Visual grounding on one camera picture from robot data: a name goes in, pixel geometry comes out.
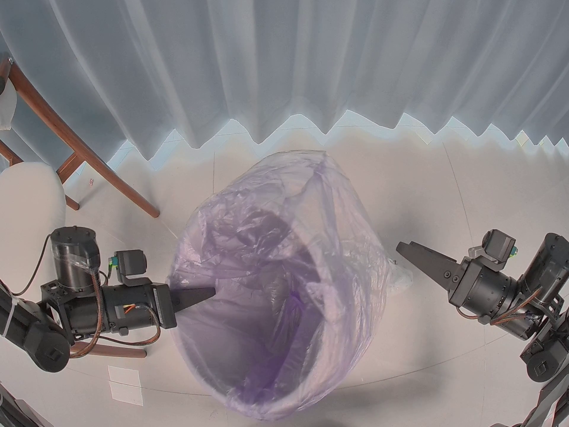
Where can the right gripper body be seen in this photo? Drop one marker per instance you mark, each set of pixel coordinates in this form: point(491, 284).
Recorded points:
point(484, 289)

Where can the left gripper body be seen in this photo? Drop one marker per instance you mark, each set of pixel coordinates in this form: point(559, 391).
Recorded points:
point(133, 305)

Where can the purple plastic bag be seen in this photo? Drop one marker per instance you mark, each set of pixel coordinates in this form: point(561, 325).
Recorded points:
point(275, 327)

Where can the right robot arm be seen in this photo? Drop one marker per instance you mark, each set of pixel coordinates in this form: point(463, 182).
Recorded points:
point(546, 274)

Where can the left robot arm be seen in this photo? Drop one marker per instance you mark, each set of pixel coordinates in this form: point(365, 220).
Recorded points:
point(35, 336)

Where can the white trash bin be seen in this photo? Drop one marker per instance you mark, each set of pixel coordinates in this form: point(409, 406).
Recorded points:
point(202, 372)

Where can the wooden chair with white cushions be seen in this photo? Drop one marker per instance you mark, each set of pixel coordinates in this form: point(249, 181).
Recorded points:
point(31, 211)

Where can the white curtain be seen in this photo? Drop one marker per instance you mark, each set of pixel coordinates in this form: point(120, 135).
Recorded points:
point(284, 51)

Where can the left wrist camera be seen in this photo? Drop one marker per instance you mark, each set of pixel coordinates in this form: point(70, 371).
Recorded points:
point(130, 263)

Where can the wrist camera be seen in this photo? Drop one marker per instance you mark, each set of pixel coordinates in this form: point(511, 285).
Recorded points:
point(498, 245)
point(130, 263)

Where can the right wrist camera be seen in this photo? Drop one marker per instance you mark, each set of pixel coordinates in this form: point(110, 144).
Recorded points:
point(498, 245)

